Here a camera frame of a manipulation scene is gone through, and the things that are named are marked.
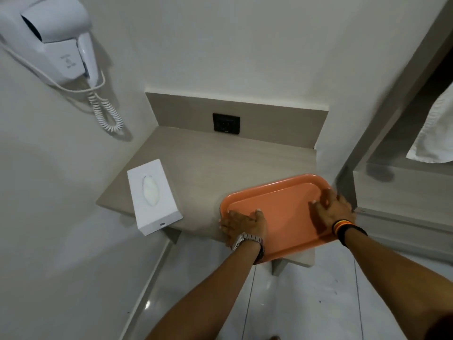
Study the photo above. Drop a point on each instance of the person's left hand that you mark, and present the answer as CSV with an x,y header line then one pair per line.
x,y
244,226

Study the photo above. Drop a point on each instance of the person's right hand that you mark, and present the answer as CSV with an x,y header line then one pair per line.
x,y
334,208

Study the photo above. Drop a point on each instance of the person's right thumb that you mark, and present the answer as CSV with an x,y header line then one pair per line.
x,y
317,207

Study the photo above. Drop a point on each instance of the person's left thumb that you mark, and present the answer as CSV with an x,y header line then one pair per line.
x,y
257,215

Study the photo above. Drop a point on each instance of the orange plastic tray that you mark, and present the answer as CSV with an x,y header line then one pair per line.
x,y
286,212

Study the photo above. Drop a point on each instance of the person's right forearm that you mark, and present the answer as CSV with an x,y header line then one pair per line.
x,y
400,283

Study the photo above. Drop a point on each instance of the person's left forearm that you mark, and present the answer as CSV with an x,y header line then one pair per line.
x,y
212,293

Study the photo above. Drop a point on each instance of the striped wristband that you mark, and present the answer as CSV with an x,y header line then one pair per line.
x,y
340,224

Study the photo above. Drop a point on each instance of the silver metal wristwatch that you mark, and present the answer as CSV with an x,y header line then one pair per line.
x,y
247,242

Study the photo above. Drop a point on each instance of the black wristband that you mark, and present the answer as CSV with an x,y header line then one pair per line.
x,y
348,232

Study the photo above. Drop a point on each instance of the white tissue box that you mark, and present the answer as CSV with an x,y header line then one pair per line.
x,y
154,198

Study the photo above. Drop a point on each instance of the white facial tissue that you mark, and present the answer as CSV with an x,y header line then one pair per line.
x,y
150,190

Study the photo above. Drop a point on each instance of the white hanging towel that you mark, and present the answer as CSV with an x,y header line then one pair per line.
x,y
433,134

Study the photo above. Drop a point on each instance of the black wall power outlet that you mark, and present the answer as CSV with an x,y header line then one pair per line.
x,y
226,123

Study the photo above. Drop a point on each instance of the white wall-mounted hair dryer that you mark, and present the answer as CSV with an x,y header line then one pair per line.
x,y
53,35

